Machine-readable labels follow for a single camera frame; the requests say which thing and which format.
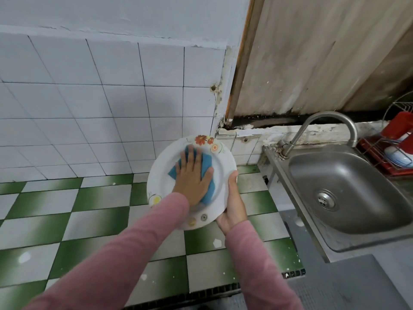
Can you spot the person's left hand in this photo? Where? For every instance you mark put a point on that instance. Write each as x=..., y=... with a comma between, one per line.
x=192, y=180

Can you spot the person's right hand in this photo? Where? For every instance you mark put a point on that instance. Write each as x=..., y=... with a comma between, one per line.
x=233, y=206

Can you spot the blue cleaning cloth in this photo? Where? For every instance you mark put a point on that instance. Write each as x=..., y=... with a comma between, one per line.
x=208, y=161

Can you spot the white plate orange flowers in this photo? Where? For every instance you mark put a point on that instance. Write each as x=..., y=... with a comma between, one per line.
x=161, y=171

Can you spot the white bowl with blue rim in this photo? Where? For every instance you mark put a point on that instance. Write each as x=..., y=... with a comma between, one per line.
x=399, y=158

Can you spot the person's right forearm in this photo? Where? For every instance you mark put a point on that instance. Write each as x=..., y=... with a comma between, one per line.
x=264, y=271

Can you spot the person's left forearm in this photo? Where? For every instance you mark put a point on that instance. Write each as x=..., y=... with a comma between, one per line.
x=110, y=261

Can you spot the green checkered tile countertop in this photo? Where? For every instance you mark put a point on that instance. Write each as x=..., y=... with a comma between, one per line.
x=64, y=216

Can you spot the stainless steel sink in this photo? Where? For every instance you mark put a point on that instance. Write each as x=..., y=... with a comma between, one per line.
x=348, y=190

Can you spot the chrome faucet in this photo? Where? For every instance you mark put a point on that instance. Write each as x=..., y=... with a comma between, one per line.
x=322, y=116

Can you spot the weathered wooden board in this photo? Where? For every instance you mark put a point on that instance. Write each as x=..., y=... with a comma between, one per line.
x=310, y=54

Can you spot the red plastic cutlery cup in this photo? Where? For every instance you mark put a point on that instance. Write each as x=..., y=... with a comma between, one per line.
x=399, y=129

